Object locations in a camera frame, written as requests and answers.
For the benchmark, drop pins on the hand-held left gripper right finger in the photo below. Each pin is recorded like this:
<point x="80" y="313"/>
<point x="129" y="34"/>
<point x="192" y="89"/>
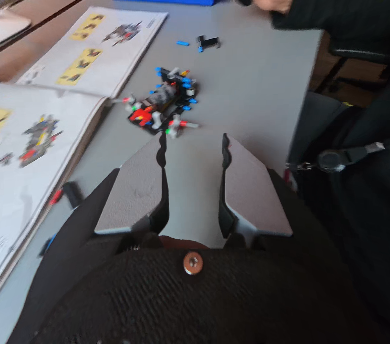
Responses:
<point x="253" y="197"/>

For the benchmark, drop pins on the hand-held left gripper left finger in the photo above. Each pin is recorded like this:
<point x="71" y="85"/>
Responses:
<point x="134" y="194"/>

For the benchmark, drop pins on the black pinned lego liftarm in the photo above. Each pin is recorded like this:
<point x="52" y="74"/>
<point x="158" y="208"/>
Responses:
<point x="208" y="41"/>

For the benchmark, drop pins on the lego chassis assembly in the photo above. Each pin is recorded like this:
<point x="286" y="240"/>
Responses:
<point x="161" y="100"/>

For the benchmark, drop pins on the person's right forearm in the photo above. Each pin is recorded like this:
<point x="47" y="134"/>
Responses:
<point x="335" y="9"/>

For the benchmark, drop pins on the black lego beam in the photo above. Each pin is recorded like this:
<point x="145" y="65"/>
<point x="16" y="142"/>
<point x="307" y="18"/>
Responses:
<point x="72" y="194"/>

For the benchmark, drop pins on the red lego pin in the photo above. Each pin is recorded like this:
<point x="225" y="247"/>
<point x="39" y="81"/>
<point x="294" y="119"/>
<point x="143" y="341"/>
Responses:
<point x="56" y="197"/>

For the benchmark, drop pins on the long blue lego pin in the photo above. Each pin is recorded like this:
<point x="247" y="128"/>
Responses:
<point x="182" y="43"/>

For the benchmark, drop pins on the black badge reel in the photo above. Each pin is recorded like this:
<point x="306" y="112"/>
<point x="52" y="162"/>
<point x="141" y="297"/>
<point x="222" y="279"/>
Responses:
<point x="330" y="161"/>

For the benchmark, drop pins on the white instruction booklet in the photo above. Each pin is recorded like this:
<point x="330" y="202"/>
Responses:
<point x="45" y="167"/>

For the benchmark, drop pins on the black chair base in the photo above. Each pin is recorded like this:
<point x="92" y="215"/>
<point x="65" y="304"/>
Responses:
<point x="359" y="53"/>

